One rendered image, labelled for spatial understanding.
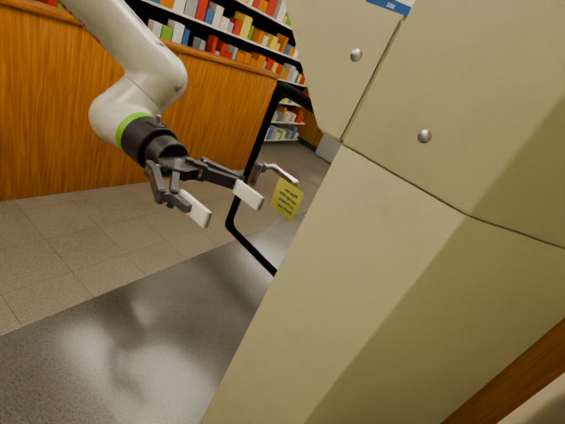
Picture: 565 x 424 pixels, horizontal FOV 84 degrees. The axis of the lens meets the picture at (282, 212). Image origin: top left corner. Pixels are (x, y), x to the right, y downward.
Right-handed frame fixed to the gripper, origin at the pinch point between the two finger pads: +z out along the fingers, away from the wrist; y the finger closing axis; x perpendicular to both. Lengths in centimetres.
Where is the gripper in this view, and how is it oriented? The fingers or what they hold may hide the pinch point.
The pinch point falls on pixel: (233, 208)
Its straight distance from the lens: 54.6
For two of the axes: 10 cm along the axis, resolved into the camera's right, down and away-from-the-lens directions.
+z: 7.5, 5.5, -3.6
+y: 5.4, -2.0, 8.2
